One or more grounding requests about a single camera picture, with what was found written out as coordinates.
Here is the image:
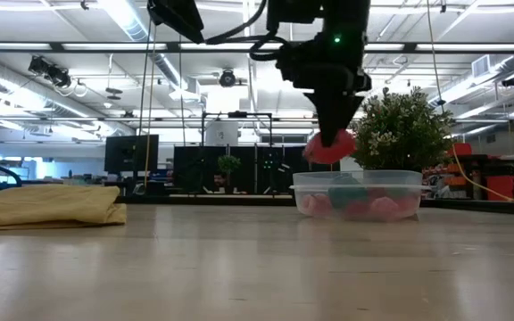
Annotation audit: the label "yellow cable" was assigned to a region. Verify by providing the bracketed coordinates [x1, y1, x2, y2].
[451, 143, 514, 202]

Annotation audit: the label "red toolbox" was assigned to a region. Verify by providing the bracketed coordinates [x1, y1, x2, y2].
[484, 175, 514, 202]

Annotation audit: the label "pink toy dragon fruit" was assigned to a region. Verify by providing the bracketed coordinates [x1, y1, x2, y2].
[303, 128, 357, 166]

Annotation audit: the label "silver ceiling duct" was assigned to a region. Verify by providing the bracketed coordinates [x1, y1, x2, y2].
[98, 0, 191, 93]

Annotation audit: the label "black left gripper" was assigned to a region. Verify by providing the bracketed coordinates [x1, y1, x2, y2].
[277, 24, 373, 148]

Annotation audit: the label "green toy vegetable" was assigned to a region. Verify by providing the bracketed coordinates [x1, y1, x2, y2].
[327, 173, 369, 210]

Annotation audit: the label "yellow folded cloth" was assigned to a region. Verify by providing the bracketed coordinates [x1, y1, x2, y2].
[0, 185, 128, 232]

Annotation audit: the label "black gantry frame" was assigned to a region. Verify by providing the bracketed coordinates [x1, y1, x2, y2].
[201, 111, 275, 195]

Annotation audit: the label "thin dark hanging cable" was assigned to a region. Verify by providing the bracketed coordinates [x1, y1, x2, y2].
[137, 17, 156, 135]

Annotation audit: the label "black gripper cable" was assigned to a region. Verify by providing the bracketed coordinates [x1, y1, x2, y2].
[204, 0, 285, 62]

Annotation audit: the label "white cylindrical tank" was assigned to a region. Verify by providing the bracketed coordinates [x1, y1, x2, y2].
[204, 120, 240, 147]

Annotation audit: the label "small background potted plant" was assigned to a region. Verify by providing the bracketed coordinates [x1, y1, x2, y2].
[217, 154, 243, 193]

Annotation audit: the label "clear plastic tupperware container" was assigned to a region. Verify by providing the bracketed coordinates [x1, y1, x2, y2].
[290, 169, 432, 223]

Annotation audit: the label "round black ceiling camera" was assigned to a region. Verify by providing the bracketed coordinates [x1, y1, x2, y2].
[219, 68, 238, 88]

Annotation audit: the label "white ceiling vent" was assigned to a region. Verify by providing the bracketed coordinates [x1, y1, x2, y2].
[470, 53, 493, 80]

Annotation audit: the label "black ceiling spotlight cluster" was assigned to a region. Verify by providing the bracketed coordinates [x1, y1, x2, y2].
[28, 55, 73, 89]

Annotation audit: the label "black monitor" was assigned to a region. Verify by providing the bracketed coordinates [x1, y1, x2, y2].
[104, 134, 160, 175]

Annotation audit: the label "black partition panels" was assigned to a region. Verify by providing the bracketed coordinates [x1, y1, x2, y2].
[172, 144, 341, 195]

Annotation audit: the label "small red box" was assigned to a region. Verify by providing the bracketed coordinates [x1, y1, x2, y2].
[451, 142, 473, 157]

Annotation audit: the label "small pink toy fruit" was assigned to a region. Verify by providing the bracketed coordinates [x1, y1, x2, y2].
[301, 193, 334, 218]

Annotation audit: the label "black overhead light beam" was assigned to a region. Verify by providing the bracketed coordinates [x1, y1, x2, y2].
[0, 41, 514, 55]

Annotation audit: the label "person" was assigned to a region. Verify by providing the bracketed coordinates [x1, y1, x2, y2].
[213, 172, 230, 192]

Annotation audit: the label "green artificial bush plant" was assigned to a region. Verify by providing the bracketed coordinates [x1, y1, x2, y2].
[351, 86, 457, 173]

